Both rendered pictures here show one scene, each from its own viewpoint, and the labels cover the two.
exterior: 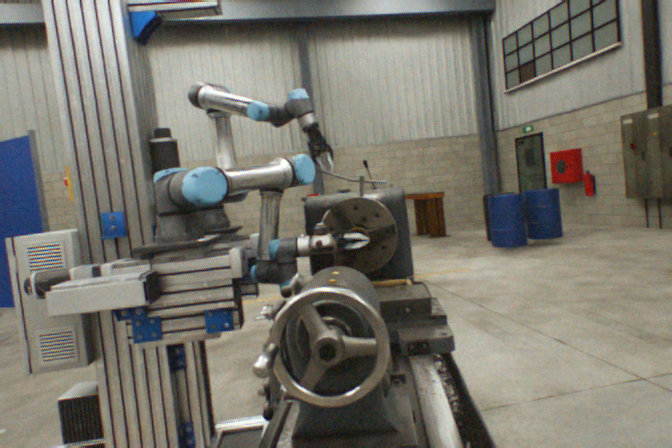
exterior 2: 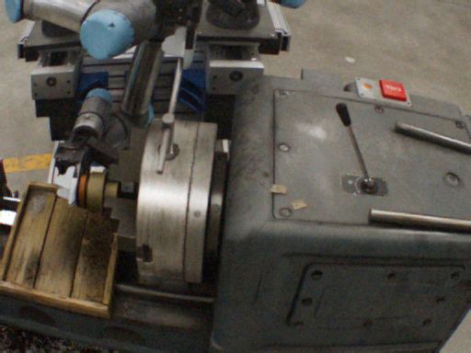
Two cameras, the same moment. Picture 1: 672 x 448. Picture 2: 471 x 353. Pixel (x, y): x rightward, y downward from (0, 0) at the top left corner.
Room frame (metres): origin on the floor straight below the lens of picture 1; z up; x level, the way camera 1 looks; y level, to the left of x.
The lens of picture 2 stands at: (1.89, -0.96, 2.00)
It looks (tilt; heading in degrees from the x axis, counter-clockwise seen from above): 43 degrees down; 83
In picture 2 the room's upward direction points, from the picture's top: 7 degrees clockwise
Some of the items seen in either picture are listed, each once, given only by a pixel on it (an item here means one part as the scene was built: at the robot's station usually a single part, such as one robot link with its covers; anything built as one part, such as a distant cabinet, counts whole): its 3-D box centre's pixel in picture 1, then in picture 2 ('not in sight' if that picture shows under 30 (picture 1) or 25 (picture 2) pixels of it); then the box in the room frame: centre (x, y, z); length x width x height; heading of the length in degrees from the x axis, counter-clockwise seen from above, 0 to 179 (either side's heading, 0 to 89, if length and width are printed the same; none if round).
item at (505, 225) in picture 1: (507, 219); not in sight; (7.99, -2.92, 0.44); 0.59 x 0.59 x 0.88
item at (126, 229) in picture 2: (380, 232); (128, 227); (1.79, -0.16, 1.09); 0.12 x 0.11 x 0.05; 86
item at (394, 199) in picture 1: (357, 230); (366, 219); (2.28, -0.09, 1.06); 0.59 x 0.48 x 0.39; 176
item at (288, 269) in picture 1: (285, 275); (100, 140); (1.68, 0.22, 0.98); 0.11 x 0.08 x 0.11; 49
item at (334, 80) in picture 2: not in sight; (321, 85); (2.17, 0.12, 1.24); 0.09 x 0.08 x 0.03; 176
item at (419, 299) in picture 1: (351, 304); not in sight; (1.26, -0.01, 0.95); 0.43 x 0.17 x 0.05; 86
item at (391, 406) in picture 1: (343, 364); not in sight; (0.68, 0.02, 1.01); 0.30 x 0.20 x 0.29; 176
